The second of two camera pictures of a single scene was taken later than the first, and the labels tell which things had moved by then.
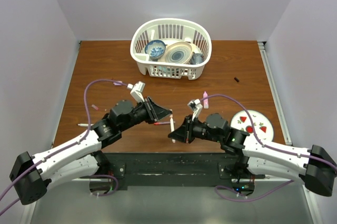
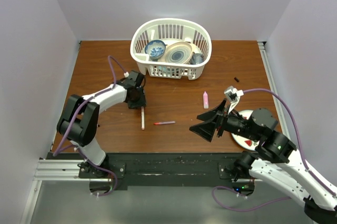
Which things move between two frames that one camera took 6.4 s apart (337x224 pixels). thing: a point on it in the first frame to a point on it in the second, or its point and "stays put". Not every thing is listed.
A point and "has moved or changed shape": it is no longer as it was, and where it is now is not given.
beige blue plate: (179, 52) stays put
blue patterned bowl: (154, 49) stays put
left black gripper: (159, 112) to (141, 102)
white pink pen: (172, 125) has moved or changed shape
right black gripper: (180, 134) to (206, 129)
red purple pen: (162, 123) stays put
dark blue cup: (196, 58) stays put
